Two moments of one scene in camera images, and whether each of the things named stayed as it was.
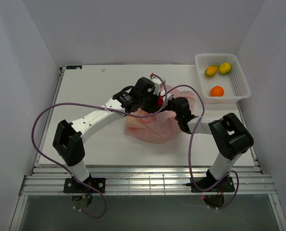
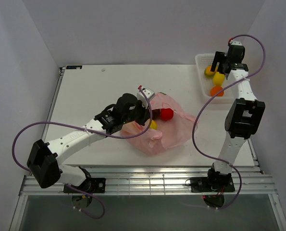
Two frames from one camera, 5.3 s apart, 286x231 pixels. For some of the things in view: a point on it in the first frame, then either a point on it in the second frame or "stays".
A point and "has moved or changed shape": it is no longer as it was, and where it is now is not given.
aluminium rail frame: (146, 181) stays
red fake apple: (160, 101) -> (167, 114)
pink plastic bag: (161, 129) has moved or changed shape
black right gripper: (170, 102) -> (218, 57)
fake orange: (217, 91) stays
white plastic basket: (235, 84) stays
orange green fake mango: (210, 70) stays
